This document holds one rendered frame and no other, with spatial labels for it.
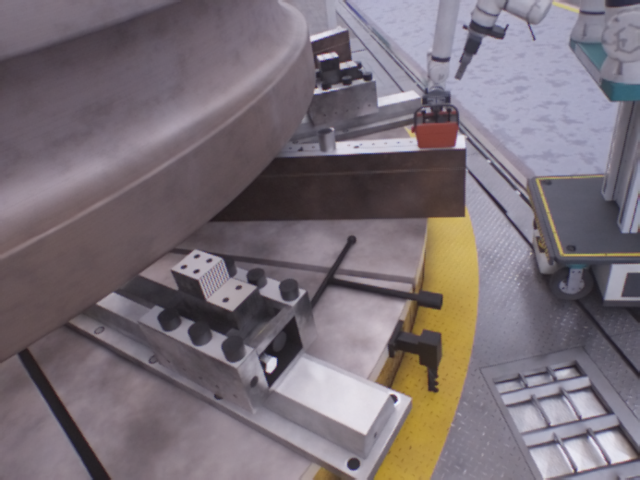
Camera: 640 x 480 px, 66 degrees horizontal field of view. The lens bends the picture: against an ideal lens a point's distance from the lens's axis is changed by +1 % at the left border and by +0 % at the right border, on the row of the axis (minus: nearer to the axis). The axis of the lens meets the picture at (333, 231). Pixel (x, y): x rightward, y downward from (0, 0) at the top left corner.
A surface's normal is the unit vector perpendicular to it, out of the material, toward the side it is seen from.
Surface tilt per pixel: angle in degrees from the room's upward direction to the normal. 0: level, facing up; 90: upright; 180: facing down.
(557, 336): 0
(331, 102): 90
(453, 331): 0
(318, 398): 0
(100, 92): 90
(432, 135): 97
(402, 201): 90
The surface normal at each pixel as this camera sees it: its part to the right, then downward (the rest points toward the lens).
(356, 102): 0.22, 0.54
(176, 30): 0.91, 0.13
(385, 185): -0.17, 0.59
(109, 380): -0.14, -0.81
